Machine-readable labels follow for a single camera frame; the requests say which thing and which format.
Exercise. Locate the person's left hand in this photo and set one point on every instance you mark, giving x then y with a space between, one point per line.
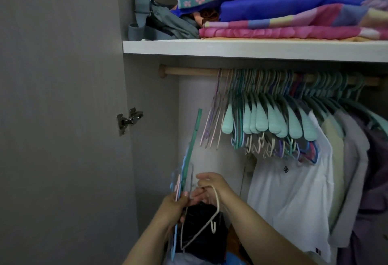
171 208

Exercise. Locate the person's right hand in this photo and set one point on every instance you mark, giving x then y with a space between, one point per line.
216 189

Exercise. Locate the person's left thumb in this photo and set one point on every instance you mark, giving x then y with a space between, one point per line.
183 198

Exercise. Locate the person's right thumb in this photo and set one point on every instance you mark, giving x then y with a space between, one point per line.
206 177

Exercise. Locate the light blue plastic hanger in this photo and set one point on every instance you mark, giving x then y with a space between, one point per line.
175 183

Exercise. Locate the green plastic hanger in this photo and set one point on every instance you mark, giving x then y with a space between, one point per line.
191 146

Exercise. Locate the person's right forearm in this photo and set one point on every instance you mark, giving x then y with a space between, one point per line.
266 237

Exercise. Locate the person's left forearm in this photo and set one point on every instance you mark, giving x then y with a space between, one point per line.
148 242

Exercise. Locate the black folded garment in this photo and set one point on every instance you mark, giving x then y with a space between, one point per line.
203 231

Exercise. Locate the row of thin pastel hangers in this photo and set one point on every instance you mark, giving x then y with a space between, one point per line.
216 113

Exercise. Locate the light blue cloth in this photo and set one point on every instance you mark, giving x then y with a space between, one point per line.
233 259

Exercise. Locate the white t-shirt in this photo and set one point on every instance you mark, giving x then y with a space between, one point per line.
291 195

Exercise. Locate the row of mint padded hangers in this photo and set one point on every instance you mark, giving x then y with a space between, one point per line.
272 119

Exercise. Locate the metal door hinge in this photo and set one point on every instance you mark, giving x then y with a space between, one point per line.
128 120

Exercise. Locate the wooden closet rod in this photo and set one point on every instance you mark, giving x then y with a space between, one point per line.
188 71

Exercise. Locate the pale yellow shirt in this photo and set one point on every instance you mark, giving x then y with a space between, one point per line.
335 158

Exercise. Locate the white wardrobe shelf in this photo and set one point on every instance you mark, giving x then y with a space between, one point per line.
254 50

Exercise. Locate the grey wardrobe door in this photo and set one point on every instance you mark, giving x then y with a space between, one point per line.
60 122

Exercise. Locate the light grey shirt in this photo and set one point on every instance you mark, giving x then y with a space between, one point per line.
353 164

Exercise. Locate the plain pink blanket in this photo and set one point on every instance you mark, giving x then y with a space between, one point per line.
272 33

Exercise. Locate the brown orange cloth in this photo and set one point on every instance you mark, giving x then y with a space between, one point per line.
207 17

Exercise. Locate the grey fabric bag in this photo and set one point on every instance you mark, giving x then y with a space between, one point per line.
160 20

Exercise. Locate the row of teal garment hangers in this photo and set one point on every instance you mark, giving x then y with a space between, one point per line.
345 92

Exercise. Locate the purple shirt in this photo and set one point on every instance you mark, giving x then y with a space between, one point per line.
372 201

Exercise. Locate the blue blanket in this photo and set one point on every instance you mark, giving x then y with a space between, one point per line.
272 8

